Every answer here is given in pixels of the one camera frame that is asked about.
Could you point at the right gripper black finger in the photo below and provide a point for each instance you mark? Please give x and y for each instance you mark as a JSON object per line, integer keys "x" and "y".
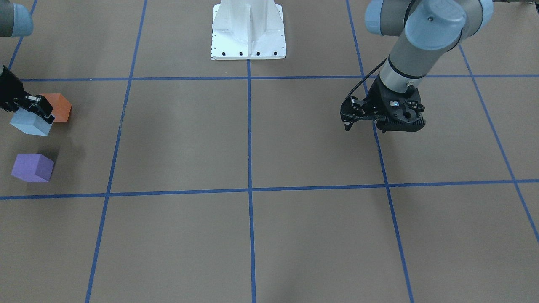
{"x": 40, "y": 106}

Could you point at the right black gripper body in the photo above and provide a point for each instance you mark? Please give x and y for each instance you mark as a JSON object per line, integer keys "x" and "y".
{"x": 11, "y": 92}

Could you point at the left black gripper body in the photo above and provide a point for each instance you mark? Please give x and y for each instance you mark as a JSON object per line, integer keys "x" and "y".
{"x": 376, "y": 99}

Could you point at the light blue foam block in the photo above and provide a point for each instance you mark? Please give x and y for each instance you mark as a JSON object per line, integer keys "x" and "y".
{"x": 30, "y": 123}

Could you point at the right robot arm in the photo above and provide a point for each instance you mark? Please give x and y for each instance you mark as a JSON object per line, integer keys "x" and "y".
{"x": 16, "y": 21}

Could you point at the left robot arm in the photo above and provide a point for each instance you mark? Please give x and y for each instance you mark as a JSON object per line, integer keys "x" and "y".
{"x": 425, "y": 30}

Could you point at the orange foam block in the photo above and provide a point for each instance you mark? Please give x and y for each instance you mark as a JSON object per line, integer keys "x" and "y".
{"x": 61, "y": 106}

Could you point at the purple foam block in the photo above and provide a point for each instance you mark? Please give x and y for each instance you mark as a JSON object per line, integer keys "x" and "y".
{"x": 32, "y": 168}

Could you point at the brown paper table cover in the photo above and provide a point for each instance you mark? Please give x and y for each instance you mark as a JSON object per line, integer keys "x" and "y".
{"x": 181, "y": 179}

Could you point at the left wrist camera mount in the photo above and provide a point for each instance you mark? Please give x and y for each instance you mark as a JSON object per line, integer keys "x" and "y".
{"x": 353, "y": 110}

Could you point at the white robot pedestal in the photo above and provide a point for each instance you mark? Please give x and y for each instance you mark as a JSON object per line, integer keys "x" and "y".
{"x": 248, "y": 30}

